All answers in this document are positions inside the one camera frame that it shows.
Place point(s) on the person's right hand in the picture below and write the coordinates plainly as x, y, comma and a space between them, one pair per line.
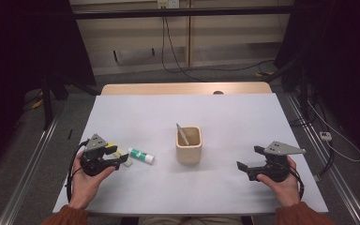
286, 190

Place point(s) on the black curtain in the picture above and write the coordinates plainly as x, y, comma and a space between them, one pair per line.
350, 62
12, 62

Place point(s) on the green and white glue stick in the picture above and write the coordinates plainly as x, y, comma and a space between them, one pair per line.
140, 155

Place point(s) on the white wall outlet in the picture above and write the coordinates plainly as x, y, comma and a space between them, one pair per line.
168, 3

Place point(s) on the metal floor rail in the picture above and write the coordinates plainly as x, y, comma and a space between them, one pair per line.
338, 178
28, 178

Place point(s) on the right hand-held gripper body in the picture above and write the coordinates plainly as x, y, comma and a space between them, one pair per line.
279, 148

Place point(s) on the yellow tape strip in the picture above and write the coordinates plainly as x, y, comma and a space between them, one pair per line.
37, 104
264, 74

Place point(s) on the person's left hand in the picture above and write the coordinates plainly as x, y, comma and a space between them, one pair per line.
84, 187

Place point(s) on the white power adapter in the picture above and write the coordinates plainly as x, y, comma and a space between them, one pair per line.
325, 136

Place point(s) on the black horizontal bar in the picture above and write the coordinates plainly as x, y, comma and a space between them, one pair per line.
181, 13

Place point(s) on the silver pen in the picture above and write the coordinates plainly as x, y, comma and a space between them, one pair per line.
182, 133

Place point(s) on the wooden table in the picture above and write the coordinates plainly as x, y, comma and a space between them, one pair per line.
168, 88

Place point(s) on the beige square cup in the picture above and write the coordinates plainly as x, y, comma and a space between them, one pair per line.
189, 154

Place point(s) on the black metal stand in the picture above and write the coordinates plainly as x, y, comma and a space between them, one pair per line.
47, 109

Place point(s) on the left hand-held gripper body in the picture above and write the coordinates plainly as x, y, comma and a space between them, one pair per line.
95, 145

